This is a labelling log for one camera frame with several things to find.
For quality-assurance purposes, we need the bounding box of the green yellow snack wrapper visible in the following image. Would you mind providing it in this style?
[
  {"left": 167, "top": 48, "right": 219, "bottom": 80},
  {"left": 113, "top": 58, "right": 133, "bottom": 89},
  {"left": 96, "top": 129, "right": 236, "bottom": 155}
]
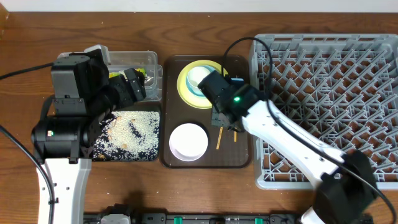
[{"left": 109, "top": 68, "right": 147, "bottom": 78}]

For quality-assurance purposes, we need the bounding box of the white rice bowl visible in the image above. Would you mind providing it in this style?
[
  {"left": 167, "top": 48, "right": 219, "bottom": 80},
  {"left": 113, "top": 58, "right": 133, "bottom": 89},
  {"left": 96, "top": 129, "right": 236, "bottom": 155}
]
[{"left": 169, "top": 123, "right": 209, "bottom": 162}]

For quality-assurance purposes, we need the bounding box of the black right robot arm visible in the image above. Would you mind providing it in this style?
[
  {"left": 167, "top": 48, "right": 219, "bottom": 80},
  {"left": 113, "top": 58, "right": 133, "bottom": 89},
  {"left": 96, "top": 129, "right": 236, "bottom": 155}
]
[{"left": 201, "top": 83, "right": 382, "bottom": 223}]

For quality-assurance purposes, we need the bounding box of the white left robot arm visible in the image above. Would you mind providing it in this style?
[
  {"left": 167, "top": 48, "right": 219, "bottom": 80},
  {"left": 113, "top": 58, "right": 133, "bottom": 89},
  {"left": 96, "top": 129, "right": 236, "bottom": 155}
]
[{"left": 31, "top": 45, "right": 146, "bottom": 223}]

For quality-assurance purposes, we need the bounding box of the black waste tray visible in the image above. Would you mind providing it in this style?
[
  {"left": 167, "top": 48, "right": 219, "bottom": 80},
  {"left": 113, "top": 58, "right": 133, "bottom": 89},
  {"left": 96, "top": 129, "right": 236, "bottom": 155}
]
[{"left": 91, "top": 101, "right": 162, "bottom": 162}]

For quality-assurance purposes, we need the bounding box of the grey dishwasher rack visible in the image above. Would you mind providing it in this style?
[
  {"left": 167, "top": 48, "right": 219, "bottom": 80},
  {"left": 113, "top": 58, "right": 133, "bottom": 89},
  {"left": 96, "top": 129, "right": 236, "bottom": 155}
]
[{"left": 249, "top": 34, "right": 397, "bottom": 190}]

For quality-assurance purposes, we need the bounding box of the yellow plate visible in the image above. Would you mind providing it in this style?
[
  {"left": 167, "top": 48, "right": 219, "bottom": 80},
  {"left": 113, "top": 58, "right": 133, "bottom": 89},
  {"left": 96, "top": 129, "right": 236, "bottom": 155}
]
[{"left": 177, "top": 60, "right": 221, "bottom": 110}]

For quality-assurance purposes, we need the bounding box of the clear plastic bin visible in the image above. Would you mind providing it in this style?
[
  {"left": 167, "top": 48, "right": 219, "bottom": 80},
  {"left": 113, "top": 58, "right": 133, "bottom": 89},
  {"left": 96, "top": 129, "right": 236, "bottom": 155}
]
[{"left": 57, "top": 51, "right": 159, "bottom": 101}]

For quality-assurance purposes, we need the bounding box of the light blue bowl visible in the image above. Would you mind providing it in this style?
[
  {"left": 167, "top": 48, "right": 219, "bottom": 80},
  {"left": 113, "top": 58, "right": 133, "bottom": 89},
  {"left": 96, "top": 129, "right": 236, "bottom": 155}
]
[{"left": 186, "top": 65, "right": 215, "bottom": 97}]

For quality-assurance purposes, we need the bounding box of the dark brown tray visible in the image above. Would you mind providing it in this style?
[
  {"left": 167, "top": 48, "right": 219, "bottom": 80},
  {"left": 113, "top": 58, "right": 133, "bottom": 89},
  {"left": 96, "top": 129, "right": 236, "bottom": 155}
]
[{"left": 159, "top": 55, "right": 253, "bottom": 169}]

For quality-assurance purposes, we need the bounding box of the white cup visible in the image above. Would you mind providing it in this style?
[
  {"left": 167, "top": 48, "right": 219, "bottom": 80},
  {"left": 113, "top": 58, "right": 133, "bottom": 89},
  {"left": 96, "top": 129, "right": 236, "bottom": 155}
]
[{"left": 187, "top": 66, "right": 211, "bottom": 88}]

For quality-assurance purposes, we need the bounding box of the pile of rice grains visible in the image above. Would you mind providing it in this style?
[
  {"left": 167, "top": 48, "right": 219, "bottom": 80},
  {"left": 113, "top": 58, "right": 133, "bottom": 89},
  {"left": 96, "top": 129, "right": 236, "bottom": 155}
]
[{"left": 93, "top": 110, "right": 160, "bottom": 161}]

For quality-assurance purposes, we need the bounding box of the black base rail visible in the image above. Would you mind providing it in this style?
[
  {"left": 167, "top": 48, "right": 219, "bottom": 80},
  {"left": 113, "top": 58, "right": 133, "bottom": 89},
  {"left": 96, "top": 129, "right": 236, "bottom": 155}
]
[{"left": 83, "top": 204, "right": 298, "bottom": 224}]

